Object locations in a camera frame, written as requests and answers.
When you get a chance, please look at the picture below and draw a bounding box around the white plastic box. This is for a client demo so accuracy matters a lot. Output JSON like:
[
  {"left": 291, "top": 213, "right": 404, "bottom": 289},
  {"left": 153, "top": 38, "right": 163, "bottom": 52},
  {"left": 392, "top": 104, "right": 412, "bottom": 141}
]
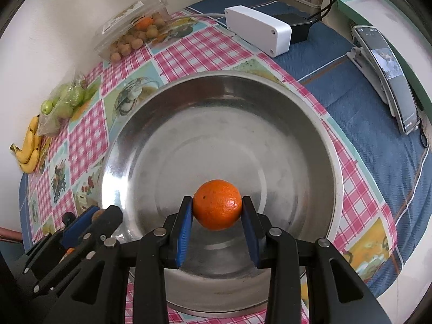
[{"left": 225, "top": 5, "right": 292, "bottom": 58}]

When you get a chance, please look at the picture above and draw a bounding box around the clear bag of green fruits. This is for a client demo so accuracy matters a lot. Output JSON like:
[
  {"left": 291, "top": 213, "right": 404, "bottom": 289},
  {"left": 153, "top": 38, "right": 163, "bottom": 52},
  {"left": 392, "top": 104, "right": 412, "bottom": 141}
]
[{"left": 37, "top": 72, "right": 100, "bottom": 137}]

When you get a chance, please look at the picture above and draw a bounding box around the large metal bowl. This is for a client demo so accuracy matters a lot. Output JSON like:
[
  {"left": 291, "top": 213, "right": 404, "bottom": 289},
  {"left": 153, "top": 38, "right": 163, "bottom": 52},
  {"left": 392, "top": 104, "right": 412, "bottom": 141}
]
[{"left": 100, "top": 71, "right": 343, "bottom": 317}]

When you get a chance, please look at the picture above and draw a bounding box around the green framed white board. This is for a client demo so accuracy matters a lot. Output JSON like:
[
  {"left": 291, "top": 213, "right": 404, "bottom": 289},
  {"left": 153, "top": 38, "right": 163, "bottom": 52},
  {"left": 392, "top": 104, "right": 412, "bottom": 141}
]
[{"left": 337, "top": 0, "right": 432, "bottom": 116}]

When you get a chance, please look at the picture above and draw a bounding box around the clear plastic longan box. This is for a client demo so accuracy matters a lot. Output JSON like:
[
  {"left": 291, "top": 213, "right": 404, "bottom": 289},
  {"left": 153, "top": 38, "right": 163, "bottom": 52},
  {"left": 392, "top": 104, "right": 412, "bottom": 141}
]
[{"left": 92, "top": 0, "right": 169, "bottom": 63}]

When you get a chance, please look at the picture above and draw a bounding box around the orange mandarin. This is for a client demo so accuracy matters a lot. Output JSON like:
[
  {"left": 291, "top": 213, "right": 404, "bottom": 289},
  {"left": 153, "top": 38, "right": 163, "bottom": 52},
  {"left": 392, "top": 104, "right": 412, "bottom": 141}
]
[{"left": 193, "top": 179, "right": 242, "bottom": 231}]

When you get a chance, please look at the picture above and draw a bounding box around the banana bunch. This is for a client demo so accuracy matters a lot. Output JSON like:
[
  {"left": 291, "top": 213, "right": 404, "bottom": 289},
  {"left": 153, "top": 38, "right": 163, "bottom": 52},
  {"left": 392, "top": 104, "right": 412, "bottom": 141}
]
[{"left": 9, "top": 115, "right": 42, "bottom": 174}]

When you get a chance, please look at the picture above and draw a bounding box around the pink checkered tablecloth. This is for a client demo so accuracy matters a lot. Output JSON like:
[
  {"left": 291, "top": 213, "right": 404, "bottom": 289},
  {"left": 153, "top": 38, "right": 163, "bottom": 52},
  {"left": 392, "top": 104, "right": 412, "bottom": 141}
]
[{"left": 23, "top": 11, "right": 397, "bottom": 282}]

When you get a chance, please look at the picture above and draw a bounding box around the black power adapter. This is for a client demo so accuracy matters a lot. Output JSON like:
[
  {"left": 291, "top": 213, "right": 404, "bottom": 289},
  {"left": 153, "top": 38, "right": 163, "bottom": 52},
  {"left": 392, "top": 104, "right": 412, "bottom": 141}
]
[{"left": 274, "top": 13, "right": 312, "bottom": 44}]

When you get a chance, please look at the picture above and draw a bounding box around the small brown longan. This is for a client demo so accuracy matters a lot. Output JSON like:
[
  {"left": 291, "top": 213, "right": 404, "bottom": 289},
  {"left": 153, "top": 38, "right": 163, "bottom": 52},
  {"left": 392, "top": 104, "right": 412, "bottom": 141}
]
[{"left": 92, "top": 209, "right": 104, "bottom": 222}]

